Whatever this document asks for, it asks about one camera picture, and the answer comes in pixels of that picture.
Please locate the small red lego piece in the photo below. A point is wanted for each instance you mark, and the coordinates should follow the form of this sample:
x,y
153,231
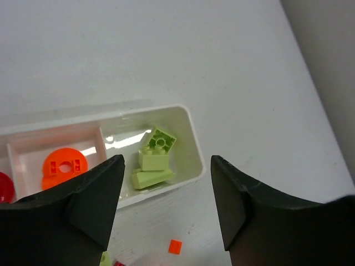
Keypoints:
x,y
117,263

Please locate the small orange lego tile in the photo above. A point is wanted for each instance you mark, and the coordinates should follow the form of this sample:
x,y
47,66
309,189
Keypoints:
x,y
175,247

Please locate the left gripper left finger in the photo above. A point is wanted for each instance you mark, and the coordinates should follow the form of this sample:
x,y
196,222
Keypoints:
x,y
68,224

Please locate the red half-round lego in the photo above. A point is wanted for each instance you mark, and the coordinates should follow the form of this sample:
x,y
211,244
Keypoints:
x,y
7,191

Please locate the white three-compartment tray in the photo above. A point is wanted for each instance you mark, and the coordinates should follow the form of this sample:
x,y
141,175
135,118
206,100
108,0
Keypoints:
x,y
26,143

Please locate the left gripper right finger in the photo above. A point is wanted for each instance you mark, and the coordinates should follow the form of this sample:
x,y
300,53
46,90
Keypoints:
x,y
261,225

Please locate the green lego brick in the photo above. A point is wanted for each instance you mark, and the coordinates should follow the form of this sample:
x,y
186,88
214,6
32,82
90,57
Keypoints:
x,y
156,159
143,179
161,138
105,259

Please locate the orange round lego disc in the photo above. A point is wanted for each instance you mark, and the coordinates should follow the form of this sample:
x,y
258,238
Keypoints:
x,y
62,165

